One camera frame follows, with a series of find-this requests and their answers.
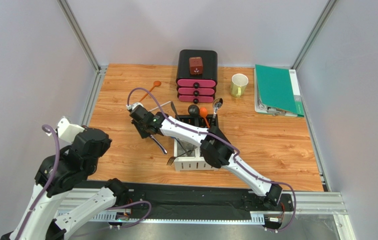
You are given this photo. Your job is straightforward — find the steel fork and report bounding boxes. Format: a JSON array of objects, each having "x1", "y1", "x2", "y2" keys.
[{"x1": 175, "y1": 139, "x2": 194, "y2": 157}]

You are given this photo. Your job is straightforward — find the white slotted utensil caddy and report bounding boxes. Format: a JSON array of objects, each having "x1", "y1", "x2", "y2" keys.
[{"x1": 173, "y1": 140, "x2": 218, "y2": 172}]

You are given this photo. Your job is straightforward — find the steel spoon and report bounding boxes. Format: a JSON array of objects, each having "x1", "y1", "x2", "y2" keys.
[{"x1": 211, "y1": 97, "x2": 223, "y2": 126}]

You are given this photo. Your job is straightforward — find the pale yellow mug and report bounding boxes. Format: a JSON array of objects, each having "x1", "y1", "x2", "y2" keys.
[{"x1": 230, "y1": 73, "x2": 249, "y2": 98}]

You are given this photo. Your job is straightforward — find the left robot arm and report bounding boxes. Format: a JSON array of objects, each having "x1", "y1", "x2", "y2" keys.
[{"x1": 1, "y1": 116, "x2": 129, "y2": 240}]

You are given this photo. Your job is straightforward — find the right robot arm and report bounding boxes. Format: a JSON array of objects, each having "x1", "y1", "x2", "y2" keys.
[{"x1": 126, "y1": 103, "x2": 282, "y2": 206}]

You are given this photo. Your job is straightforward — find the white orange chopstick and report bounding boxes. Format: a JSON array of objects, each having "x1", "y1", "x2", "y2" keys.
[{"x1": 149, "y1": 101, "x2": 173, "y2": 112}]

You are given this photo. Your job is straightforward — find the black plastic fork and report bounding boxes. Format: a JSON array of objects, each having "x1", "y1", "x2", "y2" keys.
[{"x1": 166, "y1": 150, "x2": 196, "y2": 167}]

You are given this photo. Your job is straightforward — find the black ladle spoon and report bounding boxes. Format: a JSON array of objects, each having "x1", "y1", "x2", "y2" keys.
[{"x1": 188, "y1": 104, "x2": 200, "y2": 117}]

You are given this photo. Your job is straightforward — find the black utensil caddy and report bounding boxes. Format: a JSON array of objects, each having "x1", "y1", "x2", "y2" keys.
[{"x1": 178, "y1": 114, "x2": 220, "y2": 134}]

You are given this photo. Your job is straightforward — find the black pink drawer cabinet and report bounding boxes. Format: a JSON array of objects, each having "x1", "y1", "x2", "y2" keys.
[{"x1": 176, "y1": 49, "x2": 218, "y2": 104}]

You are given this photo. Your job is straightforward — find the brown cube box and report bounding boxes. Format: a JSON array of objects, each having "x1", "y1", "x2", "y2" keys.
[{"x1": 189, "y1": 56, "x2": 203, "y2": 75}]

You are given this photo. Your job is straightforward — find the green folder binder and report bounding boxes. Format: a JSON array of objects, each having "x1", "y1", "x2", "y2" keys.
[{"x1": 253, "y1": 64, "x2": 304, "y2": 118}]

